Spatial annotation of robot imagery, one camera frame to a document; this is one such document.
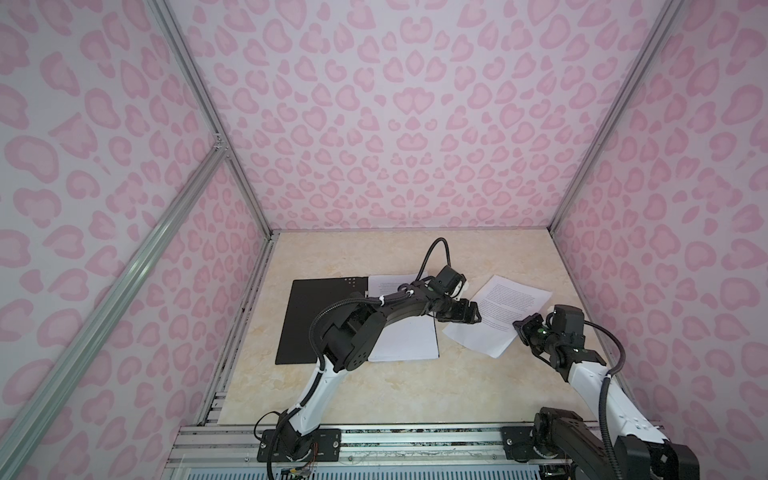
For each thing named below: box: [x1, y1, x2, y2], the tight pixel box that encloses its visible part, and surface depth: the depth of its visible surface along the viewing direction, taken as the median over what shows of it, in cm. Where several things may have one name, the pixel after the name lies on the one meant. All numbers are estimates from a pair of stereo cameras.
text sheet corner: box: [442, 275, 553, 359], surface depth 94 cm
